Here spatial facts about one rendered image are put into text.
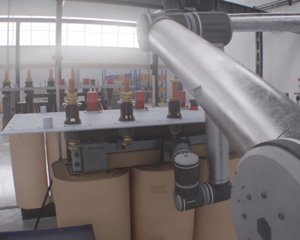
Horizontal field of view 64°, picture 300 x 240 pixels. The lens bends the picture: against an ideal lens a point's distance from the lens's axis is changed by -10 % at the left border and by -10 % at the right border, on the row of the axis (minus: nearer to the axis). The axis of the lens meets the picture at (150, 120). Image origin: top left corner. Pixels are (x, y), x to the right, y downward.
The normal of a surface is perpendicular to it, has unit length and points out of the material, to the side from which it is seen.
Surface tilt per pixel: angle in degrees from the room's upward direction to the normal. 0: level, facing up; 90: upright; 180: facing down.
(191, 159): 13
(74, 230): 90
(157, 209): 90
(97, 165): 90
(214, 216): 90
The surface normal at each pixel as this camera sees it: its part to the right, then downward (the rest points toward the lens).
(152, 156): 0.41, 0.11
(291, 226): -0.97, 0.15
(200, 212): -0.65, 0.10
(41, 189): 0.82, 0.07
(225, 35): 0.24, 0.63
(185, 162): -0.10, -0.90
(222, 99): -0.86, -0.28
